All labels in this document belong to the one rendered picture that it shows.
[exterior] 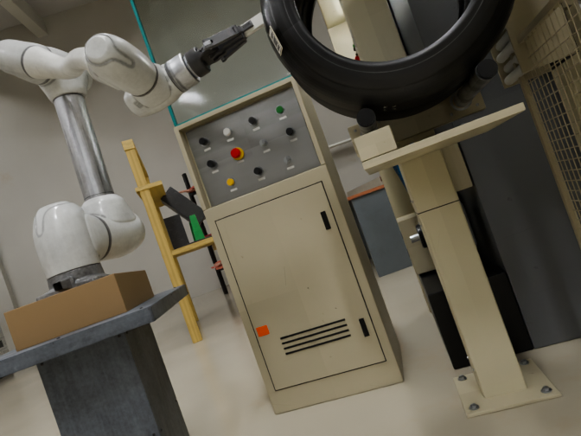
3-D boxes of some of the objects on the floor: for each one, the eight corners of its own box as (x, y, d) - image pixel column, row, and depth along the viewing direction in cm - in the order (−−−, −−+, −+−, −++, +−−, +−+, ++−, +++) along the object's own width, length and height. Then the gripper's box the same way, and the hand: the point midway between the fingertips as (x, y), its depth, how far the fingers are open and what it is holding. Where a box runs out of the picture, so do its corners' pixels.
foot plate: (453, 380, 157) (451, 375, 157) (531, 361, 151) (529, 355, 151) (468, 418, 131) (465, 411, 131) (562, 396, 125) (559, 388, 125)
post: (475, 384, 149) (229, -299, 152) (516, 374, 146) (264, -321, 149) (484, 402, 136) (214, -343, 139) (529, 392, 133) (252, -369, 136)
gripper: (175, 47, 114) (251, -6, 109) (195, 61, 127) (264, 14, 122) (188, 72, 114) (265, 20, 109) (207, 83, 127) (277, 37, 122)
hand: (253, 24), depth 116 cm, fingers closed
